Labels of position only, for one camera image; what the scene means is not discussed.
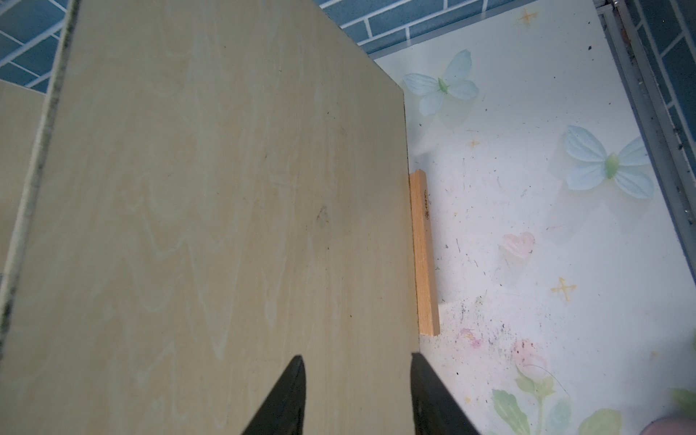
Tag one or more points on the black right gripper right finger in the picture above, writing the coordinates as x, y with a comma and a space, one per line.
435, 411

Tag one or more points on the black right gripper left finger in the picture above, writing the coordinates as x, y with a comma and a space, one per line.
283, 410

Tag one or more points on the plywood board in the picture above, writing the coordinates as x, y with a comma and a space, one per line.
218, 187

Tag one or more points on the right wooden easel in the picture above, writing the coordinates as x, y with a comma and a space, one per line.
425, 280

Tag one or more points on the pink cup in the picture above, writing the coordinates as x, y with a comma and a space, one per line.
671, 426

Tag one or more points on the right aluminium corner post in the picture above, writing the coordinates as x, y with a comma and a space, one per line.
663, 143

